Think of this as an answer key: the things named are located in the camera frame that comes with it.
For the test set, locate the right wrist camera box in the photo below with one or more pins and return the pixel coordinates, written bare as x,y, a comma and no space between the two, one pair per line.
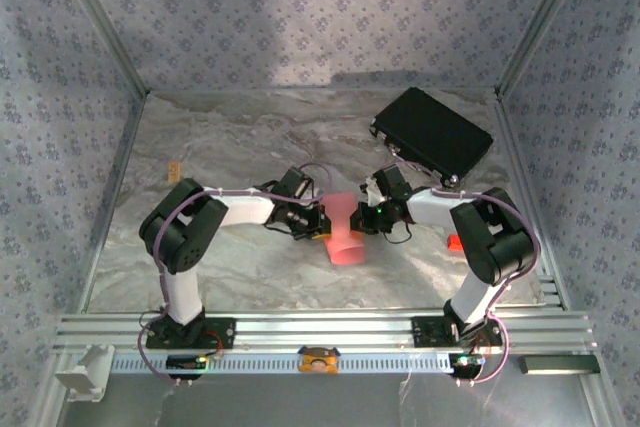
392,181

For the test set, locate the white plastic bracket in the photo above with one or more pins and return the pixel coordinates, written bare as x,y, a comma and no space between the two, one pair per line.
82,372

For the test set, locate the black ribbed carrying case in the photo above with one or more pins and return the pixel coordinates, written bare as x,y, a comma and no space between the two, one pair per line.
430,129

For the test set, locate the small orange tag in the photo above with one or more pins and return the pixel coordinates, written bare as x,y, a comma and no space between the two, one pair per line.
173,172

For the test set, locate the pink cloth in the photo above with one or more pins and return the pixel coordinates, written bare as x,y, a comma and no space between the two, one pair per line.
345,252

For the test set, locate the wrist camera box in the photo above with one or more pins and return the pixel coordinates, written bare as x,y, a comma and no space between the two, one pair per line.
392,181
294,181

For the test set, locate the orange cartoon figure sticker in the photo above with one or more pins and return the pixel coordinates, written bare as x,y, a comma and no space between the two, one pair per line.
319,361

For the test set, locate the small red block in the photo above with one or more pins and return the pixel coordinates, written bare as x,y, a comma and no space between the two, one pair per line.
454,243

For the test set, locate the aluminium side rail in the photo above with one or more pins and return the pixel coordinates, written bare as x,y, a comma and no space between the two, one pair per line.
515,147
119,182

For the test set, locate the aluminium frame post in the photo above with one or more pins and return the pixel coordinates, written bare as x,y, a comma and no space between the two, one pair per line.
541,22

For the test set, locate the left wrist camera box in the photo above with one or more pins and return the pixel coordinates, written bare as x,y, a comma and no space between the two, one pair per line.
294,181

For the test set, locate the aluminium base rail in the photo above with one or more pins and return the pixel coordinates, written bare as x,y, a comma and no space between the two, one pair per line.
325,329

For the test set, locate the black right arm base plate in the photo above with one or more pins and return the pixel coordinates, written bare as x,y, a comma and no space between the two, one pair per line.
427,332

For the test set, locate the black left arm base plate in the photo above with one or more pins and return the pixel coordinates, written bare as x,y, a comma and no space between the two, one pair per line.
220,334

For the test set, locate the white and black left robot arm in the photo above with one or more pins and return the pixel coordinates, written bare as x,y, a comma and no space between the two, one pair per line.
182,237

